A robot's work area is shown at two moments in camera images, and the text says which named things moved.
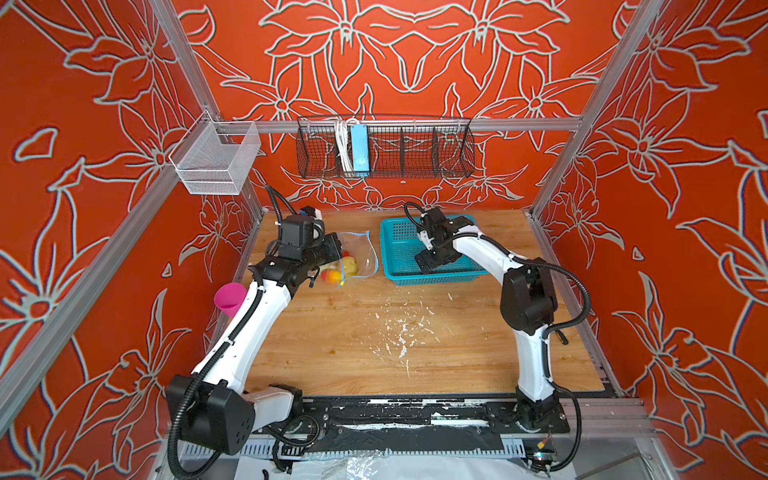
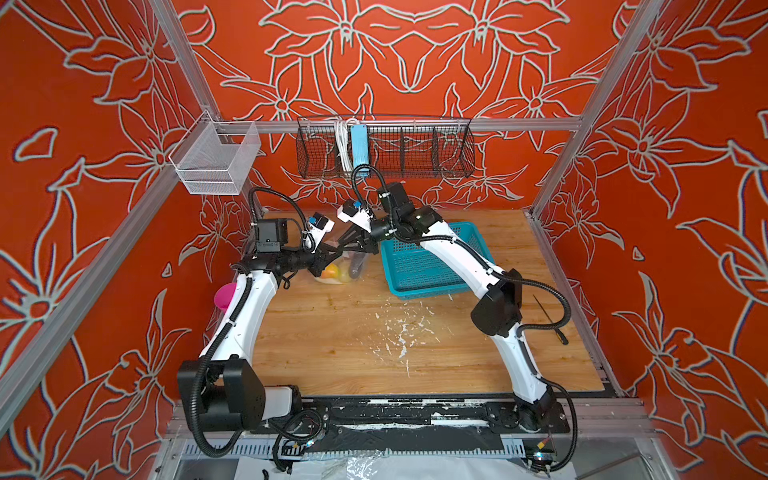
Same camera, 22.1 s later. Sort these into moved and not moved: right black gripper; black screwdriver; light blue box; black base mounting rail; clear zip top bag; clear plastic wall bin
Moved: clear zip top bag; right black gripper
Not moved: black screwdriver; light blue box; black base mounting rail; clear plastic wall bin
